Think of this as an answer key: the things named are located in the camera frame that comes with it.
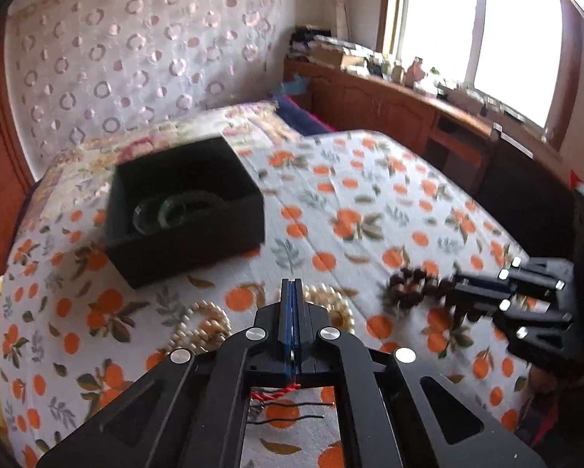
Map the pale green jade bangle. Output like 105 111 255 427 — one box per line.
133 199 176 238

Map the wooden cabinet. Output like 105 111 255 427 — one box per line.
283 55 582 208

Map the window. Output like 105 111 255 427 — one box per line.
376 0 584 153

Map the orange print bed sheet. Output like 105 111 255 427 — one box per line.
0 129 581 468

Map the dark green jade bangle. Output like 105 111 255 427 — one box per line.
158 193 227 228

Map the floral quilt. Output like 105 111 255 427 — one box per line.
23 100 318 218

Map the red twisted string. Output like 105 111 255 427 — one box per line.
250 381 303 403

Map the pearl necklace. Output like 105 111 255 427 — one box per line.
167 285 356 355

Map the cardboard box with papers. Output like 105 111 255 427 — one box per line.
314 34 371 68

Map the pink figurine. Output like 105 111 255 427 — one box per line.
406 55 428 85

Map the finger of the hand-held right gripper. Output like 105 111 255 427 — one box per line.
447 287 576 360
454 256 573 304

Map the teal plastic bag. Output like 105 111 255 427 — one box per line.
279 74 313 96

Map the black jewelry box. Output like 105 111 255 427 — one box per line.
104 136 266 290

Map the pile of dark clothes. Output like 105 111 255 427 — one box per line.
291 26 318 55

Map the dark blue blanket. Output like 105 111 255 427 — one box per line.
271 94 332 136

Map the circle pattern sheer curtain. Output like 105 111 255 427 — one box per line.
4 0 287 182

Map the thin black string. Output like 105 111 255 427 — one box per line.
248 401 328 426

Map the brown wooden bead bracelet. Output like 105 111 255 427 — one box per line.
386 266 462 311

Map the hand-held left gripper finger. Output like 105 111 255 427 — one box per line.
37 279 294 468
293 279 548 468

